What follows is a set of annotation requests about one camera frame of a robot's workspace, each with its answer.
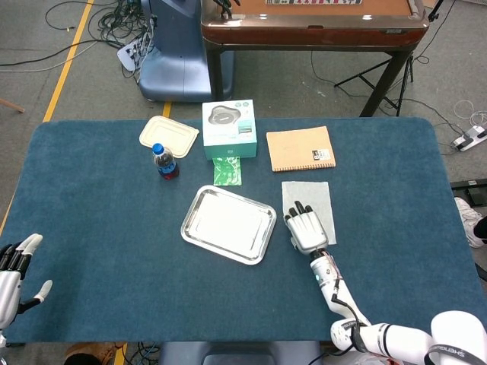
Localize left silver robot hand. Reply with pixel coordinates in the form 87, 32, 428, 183
0, 233, 53, 330

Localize white power strip with plugs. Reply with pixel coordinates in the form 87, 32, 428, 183
116, 40, 148, 72
451, 125, 487, 152

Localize white sneaker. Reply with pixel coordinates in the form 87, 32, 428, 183
454, 197, 486, 249

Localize blue felt table cover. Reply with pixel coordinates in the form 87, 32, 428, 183
0, 116, 485, 343

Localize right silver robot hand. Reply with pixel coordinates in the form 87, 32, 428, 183
284, 200, 330, 255

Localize white coiled cable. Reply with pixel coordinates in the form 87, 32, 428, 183
453, 99, 487, 129

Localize black shoe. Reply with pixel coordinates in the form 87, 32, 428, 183
473, 214, 487, 244

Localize beige lidded lunch box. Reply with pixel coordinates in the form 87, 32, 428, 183
138, 115, 200, 159

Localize black-fingered robot hand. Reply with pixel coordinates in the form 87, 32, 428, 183
212, 0, 241, 18

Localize green patterned packet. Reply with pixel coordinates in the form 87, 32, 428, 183
212, 156, 244, 187

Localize silver metal tray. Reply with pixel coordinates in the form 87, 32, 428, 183
180, 184, 278, 266

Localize wooden stick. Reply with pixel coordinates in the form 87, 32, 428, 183
0, 97, 26, 114

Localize translucent white cloth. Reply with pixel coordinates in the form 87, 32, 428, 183
281, 181, 338, 246

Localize tangled black floor cables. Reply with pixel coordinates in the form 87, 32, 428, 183
45, 0, 153, 50

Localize cola bottle with blue cap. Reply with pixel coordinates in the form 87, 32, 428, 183
151, 142, 180, 181

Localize grey-blue robot torso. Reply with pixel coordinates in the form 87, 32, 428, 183
158, 340, 323, 365

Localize brown spiral notebook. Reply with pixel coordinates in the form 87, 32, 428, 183
266, 125, 337, 173

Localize brown mahjong table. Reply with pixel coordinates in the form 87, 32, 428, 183
200, 0, 431, 118

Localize black stand pole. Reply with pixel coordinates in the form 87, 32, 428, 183
428, 0, 446, 22

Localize face-up mahjong tile row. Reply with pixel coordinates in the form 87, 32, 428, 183
265, 0, 362, 6

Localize teal and white product box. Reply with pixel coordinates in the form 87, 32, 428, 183
201, 99, 258, 160

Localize black tripod stand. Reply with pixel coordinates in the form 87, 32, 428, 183
333, 55, 415, 117

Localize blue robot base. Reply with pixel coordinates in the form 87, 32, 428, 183
138, 0, 235, 103

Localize black metal frame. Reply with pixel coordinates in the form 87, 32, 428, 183
450, 178, 487, 208

